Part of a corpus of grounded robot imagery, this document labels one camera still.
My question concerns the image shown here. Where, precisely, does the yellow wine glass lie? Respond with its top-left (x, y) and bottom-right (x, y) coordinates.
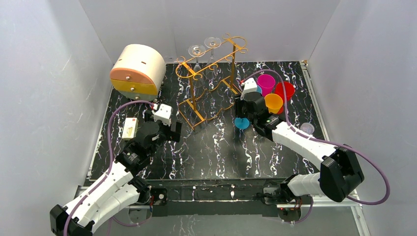
top-left (264, 93), bottom-right (284, 114)

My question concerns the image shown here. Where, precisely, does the magenta wine glass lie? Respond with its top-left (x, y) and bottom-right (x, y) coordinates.
top-left (257, 74), bottom-right (276, 96)

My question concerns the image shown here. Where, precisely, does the red wine glass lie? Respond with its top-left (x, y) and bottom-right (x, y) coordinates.
top-left (274, 82), bottom-right (295, 106)

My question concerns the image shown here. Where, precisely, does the clear wine glass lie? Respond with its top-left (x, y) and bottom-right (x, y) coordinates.
top-left (204, 37), bottom-right (221, 79)
top-left (188, 45), bottom-right (206, 88)

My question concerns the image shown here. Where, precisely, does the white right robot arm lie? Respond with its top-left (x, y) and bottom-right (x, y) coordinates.
top-left (234, 91), bottom-right (364, 203)

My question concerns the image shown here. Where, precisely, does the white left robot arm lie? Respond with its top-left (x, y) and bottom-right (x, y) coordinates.
top-left (50, 114), bottom-right (182, 236)

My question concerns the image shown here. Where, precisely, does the small white card box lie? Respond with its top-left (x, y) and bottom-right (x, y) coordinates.
top-left (121, 118), bottom-right (139, 141)

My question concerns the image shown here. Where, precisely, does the small clear plastic cup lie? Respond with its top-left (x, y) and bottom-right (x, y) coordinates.
top-left (299, 122), bottom-right (315, 135)

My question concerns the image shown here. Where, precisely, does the round drawer storage box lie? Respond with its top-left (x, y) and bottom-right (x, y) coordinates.
top-left (110, 44), bottom-right (166, 101)

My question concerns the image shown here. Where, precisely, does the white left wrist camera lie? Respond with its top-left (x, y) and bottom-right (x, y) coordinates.
top-left (152, 103), bottom-right (173, 126)

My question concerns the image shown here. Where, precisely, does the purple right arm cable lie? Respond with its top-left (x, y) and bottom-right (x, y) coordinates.
top-left (240, 69), bottom-right (391, 225)

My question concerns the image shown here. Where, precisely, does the gold wire glass rack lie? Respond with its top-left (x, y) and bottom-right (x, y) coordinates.
top-left (175, 33), bottom-right (248, 131)

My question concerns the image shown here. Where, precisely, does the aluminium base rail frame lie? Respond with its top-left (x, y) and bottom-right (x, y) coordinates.
top-left (70, 60), bottom-right (372, 236)

